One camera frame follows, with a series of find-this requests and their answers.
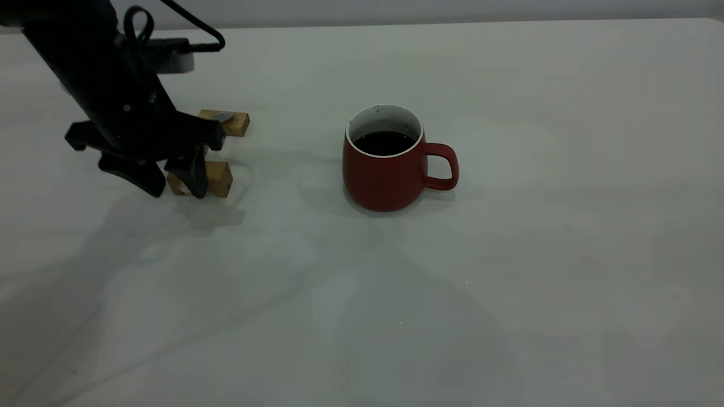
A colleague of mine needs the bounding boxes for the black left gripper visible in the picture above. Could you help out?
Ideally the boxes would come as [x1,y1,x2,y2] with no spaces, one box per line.
[64,73,227,199]

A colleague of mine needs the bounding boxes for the red ceramic mug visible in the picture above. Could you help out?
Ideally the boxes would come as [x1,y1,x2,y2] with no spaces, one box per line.
[342,103,459,213]

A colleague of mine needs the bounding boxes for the arched wooden block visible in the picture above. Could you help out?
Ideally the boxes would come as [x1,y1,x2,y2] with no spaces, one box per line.
[166,160,234,198]

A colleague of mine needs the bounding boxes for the rectangular wooden block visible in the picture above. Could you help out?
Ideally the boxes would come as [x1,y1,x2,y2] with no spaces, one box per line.
[198,109,251,138]

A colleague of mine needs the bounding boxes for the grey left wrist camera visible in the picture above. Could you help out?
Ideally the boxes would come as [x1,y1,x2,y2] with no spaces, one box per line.
[139,38,196,75]

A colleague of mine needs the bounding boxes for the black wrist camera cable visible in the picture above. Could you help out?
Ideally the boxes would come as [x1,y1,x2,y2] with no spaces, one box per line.
[123,0,226,53]

